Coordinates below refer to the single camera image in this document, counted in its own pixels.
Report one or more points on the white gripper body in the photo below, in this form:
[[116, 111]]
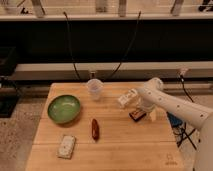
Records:
[[148, 107]]

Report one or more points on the black and orange eraser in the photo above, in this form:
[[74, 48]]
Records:
[[137, 114]]

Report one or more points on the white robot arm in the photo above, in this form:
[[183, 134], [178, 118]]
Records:
[[198, 116]]

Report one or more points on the clear plastic cup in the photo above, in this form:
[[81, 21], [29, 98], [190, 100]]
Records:
[[94, 87]]

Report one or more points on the green ceramic bowl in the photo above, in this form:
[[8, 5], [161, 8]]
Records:
[[63, 109]]

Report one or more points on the blue connector box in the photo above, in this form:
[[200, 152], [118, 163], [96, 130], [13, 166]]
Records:
[[174, 121]]

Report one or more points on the black equipment at left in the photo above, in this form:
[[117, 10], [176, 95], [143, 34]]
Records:
[[8, 63]]

